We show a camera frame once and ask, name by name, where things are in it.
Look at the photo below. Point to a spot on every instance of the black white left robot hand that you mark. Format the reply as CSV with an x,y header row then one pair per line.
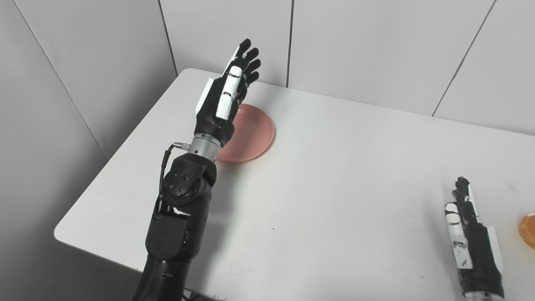
x,y
213,113

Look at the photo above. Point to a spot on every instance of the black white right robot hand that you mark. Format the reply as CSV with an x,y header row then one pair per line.
x,y
478,255

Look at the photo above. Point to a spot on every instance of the pink round plate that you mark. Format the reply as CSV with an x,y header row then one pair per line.
x,y
253,133

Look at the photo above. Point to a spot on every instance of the orange cream puff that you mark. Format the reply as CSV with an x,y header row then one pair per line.
x,y
528,232

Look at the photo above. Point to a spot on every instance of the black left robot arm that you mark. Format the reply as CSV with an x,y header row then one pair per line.
x,y
179,217

